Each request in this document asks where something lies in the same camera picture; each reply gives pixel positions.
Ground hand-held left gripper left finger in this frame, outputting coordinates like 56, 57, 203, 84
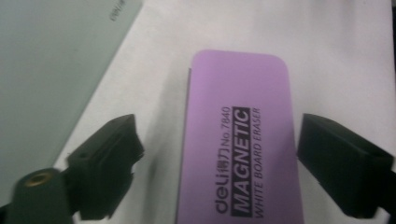
66, 113, 146, 221

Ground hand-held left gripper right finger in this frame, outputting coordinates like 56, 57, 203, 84
296, 113, 395, 219

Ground purple whiteboard eraser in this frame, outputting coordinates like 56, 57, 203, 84
174, 49, 305, 224

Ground pale green glass whiteboard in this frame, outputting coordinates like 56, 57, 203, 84
0, 0, 145, 200

